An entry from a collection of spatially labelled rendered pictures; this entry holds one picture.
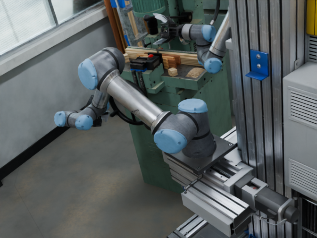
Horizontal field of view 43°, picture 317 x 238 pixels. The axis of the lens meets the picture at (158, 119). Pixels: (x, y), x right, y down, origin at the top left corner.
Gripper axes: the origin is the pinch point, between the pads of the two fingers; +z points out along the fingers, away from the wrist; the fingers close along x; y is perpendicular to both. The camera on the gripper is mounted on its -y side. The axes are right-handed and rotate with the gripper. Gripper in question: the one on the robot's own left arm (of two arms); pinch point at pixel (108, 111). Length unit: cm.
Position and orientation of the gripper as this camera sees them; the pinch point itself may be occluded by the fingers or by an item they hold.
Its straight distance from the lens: 227.6
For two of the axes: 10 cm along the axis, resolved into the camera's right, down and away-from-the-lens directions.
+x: 7.9, 1.6, -6.0
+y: -0.8, 9.9, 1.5
